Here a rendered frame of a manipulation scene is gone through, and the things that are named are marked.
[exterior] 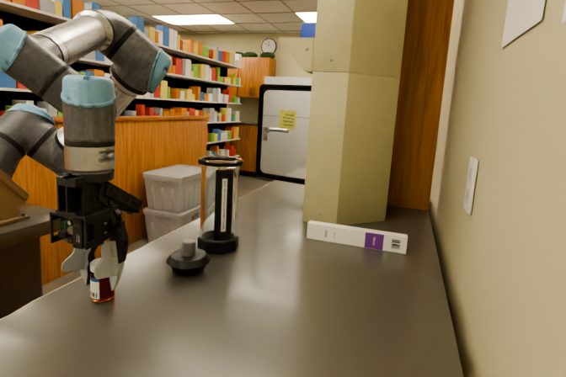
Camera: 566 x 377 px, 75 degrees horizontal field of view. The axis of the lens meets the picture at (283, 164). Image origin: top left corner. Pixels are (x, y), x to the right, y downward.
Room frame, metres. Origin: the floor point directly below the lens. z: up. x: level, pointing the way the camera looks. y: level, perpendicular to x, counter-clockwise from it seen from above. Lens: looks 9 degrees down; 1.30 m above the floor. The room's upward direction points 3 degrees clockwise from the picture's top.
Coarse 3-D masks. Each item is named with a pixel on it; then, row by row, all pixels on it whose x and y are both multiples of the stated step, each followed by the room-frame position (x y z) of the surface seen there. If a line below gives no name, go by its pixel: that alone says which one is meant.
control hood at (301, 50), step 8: (280, 40) 1.18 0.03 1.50; (288, 40) 1.17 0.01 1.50; (296, 40) 1.16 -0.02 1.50; (304, 40) 1.15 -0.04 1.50; (312, 40) 1.14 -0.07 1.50; (288, 48) 1.17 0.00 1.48; (296, 48) 1.16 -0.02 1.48; (304, 48) 1.15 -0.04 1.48; (312, 48) 1.14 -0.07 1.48; (296, 56) 1.16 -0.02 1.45; (304, 56) 1.15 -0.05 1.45; (312, 56) 1.15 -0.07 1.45; (304, 64) 1.15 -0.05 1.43; (312, 64) 1.15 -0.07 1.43
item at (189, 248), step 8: (184, 240) 0.75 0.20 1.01; (192, 240) 0.75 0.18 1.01; (184, 248) 0.73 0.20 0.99; (192, 248) 0.74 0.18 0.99; (176, 256) 0.73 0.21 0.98; (184, 256) 0.73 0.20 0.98; (192, 256) 0.74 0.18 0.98; (200, 256) 0.74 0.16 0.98; (208, 256) 0.76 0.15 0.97; (168, 264) 0.72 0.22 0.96; (176, 264) 0.71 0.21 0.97; (184, 264) 0.71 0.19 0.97; (192, 264) 0.71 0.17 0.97; (200, 264) 0.72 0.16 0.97; (176, 272) 0.72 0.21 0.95; (184, 272) 0.71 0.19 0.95; (192, 272) 0.72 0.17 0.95; (200, 272) 0.73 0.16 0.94
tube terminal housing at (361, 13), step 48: (336, 0) 1.13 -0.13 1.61; (384, 0) 1.16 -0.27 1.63; (336, 48) 1.12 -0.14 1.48; (384, 48) 1.16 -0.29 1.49; (336, 96) 1.12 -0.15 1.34; (384, 96) 1.17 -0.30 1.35; (336, 144) 1.11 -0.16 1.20; (384, 144) 1.18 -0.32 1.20; (336, 192) 1.11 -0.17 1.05; (384, 192) 1.19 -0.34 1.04
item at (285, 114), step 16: (272, 96) 1.55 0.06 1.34; (288, 96) 1.52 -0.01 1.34; (304, 96) 1.48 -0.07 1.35; (272, 112) 1.55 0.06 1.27; (288, 112) 1.52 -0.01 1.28; (304, 112) 1.48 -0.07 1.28; (272, 128) 1.55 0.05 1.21; (288, 128) 1.51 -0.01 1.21; (304, 128) 1.48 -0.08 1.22; (272, 144) 1.55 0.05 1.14; (288, 144) 1.51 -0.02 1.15; (304, 144) 1.48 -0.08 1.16; (272, 160) 1.54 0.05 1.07; (288, 160) 1.51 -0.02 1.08; (304, 160) 1.48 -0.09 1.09; (288, 176) 1.51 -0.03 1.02; (304, 176) 1.47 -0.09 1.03
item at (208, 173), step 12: (216, 156) 0.93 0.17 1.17; (204, 168) 0.85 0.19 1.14; (216, 168) 0.84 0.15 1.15; (228, 168) 0.85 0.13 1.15; (204, 180) 0.85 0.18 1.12; (204, 192) 0.85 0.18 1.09; (204, 204) 0.85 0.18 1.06; (204, 216) 0.85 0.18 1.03; (204, 228) 0.85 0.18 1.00; (228, 240) 0.85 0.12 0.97
